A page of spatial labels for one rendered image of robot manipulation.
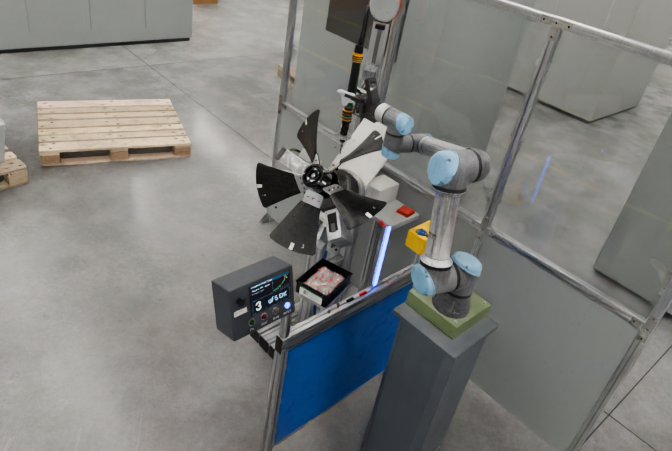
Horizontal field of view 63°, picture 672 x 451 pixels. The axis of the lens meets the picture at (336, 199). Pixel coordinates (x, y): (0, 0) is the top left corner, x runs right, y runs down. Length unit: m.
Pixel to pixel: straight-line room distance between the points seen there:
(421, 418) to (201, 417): 1.16
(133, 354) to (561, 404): 2.27
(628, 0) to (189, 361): 6.55
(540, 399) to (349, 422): 1.00
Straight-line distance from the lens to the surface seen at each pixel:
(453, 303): 2.15
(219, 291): 1.85
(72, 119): 5.54
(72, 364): 3.34
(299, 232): 2.53
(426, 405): 2.37
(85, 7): 7.67
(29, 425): 3.14
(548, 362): 3.07
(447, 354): 2.14
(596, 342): 2.89
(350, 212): 2.40
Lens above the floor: 2.45
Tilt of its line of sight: 31 degrees down
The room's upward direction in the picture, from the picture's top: 10 degrees clockwise
